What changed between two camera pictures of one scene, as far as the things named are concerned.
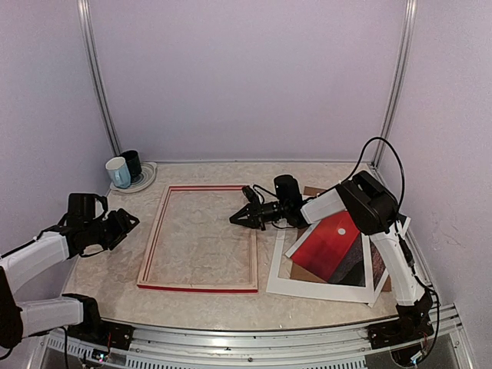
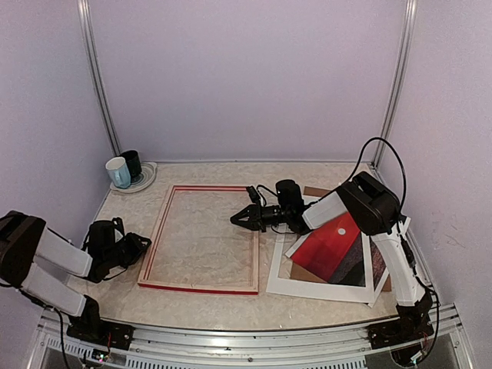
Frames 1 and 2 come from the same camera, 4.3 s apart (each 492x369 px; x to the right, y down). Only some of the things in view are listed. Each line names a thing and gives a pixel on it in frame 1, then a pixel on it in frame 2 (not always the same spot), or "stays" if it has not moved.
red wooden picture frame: x=240 y=287 stays
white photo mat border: x=316 y=289 stays
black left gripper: x=121 y=227 → x=137 y=247
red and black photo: x=333 y=250 stays
